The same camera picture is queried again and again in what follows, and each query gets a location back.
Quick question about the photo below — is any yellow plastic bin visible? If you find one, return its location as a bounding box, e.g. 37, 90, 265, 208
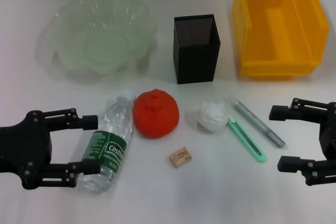
231, 0, 330, 81

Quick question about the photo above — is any pale green glass fruit plate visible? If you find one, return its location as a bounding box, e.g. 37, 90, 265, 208
35, 0, 160, 83

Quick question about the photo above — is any grey marker pen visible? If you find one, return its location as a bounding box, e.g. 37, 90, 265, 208
227, 94, 286, 148

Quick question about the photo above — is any black mesh pen holder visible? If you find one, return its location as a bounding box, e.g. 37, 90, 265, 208
173, 13, 222, 85

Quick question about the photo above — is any clear green-label water bottle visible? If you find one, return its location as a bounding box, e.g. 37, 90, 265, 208
77, 89, 137, 194

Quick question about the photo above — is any white paper ball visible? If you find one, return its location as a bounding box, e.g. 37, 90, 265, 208
197, 101, 228, 132

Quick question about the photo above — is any red round ball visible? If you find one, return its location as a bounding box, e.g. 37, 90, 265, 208
133, 88, 181, 138

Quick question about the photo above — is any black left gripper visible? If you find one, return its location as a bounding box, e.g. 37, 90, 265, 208
0, 108, 101, 190

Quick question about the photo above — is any mint green utility knife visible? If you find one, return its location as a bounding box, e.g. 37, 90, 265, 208
223, 97, 268, 163

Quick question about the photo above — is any tan eraser block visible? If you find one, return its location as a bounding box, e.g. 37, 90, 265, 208
169, 148, 194, 168

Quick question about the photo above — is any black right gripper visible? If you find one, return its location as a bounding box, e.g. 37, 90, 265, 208
268, 98, 336, 187

